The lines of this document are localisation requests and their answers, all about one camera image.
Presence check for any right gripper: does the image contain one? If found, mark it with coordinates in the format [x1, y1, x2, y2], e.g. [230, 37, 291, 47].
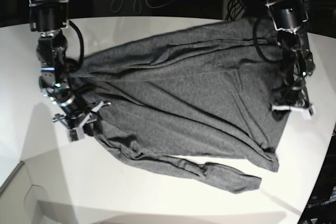
[52, 100, 111, 132]

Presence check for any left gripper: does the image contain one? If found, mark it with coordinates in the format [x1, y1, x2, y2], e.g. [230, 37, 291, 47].
[270, 99, 314, 121]

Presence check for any grey t-shirt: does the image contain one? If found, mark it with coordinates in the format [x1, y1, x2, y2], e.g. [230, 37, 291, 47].
[71, 18, 287, 194]

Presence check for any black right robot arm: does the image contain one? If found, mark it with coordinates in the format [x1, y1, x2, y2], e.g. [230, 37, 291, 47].
[29, 0, 109, 136]

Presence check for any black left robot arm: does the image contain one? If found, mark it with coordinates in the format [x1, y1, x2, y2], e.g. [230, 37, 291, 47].
[253, 0, 316, 120]

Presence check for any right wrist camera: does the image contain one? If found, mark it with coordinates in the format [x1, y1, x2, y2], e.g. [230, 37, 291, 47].
[68, 127, 85, 142]

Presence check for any black cable bundle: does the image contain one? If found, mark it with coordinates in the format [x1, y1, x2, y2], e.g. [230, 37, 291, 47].
[227, 0, 247, 22]

